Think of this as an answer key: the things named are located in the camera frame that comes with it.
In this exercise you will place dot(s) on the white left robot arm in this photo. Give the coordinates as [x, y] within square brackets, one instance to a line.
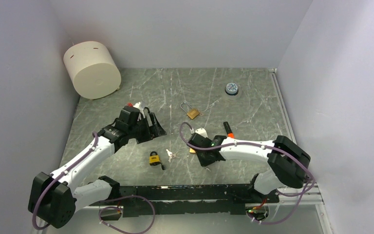
[56, 196]

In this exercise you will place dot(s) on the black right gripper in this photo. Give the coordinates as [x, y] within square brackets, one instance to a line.
[203, 162]

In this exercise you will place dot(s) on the cream cylindrical container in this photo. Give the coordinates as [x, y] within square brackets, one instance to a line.
[92, 70]

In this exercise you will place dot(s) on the silver key pair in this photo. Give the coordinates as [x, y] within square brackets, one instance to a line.
[171, 155]

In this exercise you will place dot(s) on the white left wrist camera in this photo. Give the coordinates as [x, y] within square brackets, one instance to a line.
[139, 105]

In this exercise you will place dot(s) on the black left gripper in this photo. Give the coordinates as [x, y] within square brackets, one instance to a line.
[153, 131]

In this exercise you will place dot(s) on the yellow black padlock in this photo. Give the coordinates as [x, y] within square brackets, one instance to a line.
[154, 160]

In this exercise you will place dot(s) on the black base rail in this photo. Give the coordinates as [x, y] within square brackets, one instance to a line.
[234, 199]

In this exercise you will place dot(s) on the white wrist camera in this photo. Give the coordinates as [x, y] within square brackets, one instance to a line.
[202, 132]
[139, 105]

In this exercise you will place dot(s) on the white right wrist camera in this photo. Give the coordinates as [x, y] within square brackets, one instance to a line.
[202, 132]

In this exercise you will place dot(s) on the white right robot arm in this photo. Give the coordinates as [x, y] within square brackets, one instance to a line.
[287, 162]

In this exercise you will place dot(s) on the small brass padlock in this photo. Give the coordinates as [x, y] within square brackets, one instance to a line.
[191, 112]

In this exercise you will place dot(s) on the orange black marker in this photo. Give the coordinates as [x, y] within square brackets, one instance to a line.
[228, 130]

